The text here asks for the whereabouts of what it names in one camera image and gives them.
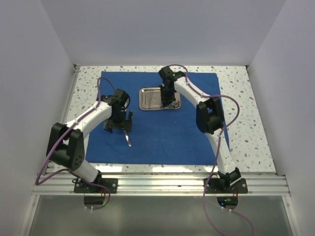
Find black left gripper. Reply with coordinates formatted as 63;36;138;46
104;109;132;133

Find blue surgical cloth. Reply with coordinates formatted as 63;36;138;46
86;72;215;165

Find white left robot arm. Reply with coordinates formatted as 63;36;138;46
47;89;133;193

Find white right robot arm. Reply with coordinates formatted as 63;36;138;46
158;66;241;193

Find steel instrument tray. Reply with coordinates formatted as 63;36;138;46
139;87;182;111

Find aluminium mounting rail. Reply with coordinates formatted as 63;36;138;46
31;172;288;197

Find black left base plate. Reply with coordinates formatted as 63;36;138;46
72;178;118;194

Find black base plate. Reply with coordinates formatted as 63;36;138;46
203;177;247;195
72;178;118;194

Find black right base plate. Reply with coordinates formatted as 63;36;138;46
203;177;247;195

